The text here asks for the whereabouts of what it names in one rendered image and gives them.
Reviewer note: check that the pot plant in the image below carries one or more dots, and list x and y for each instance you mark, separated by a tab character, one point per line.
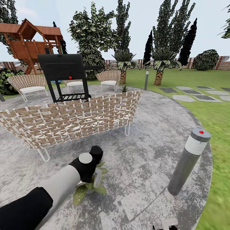
124	90
89	187

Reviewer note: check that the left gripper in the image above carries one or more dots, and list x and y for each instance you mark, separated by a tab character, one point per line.
87	178

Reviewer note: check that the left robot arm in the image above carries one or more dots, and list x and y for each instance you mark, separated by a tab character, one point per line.
36	207

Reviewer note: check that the garden chair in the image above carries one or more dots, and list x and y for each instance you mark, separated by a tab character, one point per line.
109	77
70	83
28	83
36	134

